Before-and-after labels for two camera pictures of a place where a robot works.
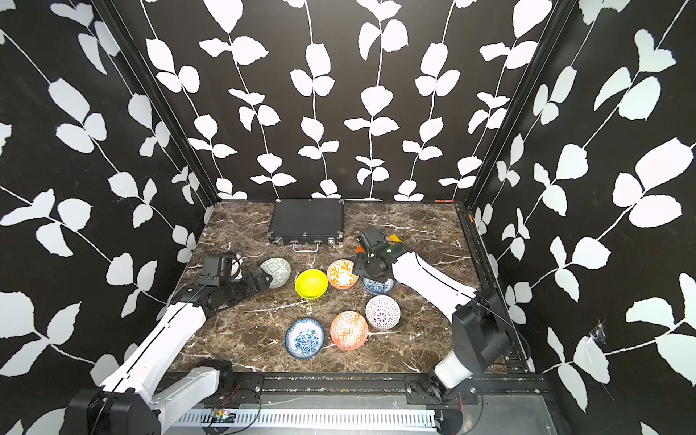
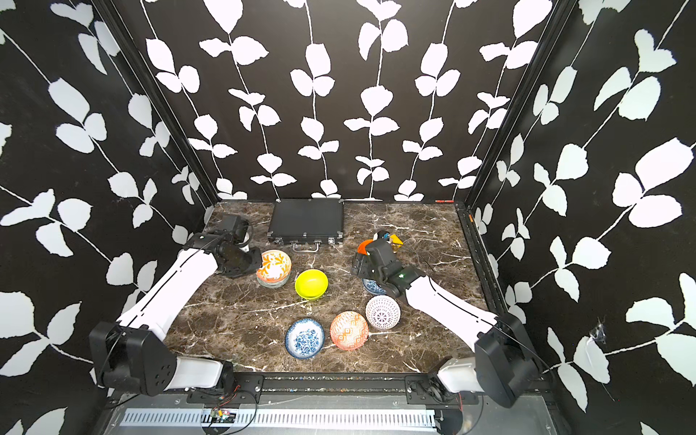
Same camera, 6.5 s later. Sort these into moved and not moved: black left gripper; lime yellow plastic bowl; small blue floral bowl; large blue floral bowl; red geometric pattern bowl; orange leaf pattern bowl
Moved: orange leaf pattern bowl; black left gripper
Not moved: red geometric pattern bowl; large blue floral bowl; lime yellow plastic bowl; small blue floral bowl
